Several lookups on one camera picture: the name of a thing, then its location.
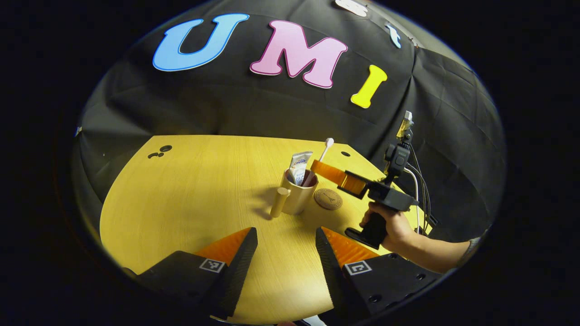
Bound white toothbrush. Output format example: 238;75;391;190
301;138;334;187

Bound white toothpaste tube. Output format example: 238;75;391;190
289;151;314;186

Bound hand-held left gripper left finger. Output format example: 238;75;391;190
122;227;258;320

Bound light wooden desktop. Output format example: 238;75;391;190
100;134;431;324

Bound beige cup with wooden handle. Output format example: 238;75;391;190
270;168;319;219

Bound white cable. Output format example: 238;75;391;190
403;168;420;234

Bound black backdrop cloth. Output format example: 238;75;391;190
72;0;507;243

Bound round cork coaster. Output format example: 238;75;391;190
314;188;343;211

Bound black cable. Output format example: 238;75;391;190
407;144;439;235

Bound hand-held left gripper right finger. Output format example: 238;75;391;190
315;227;444;323

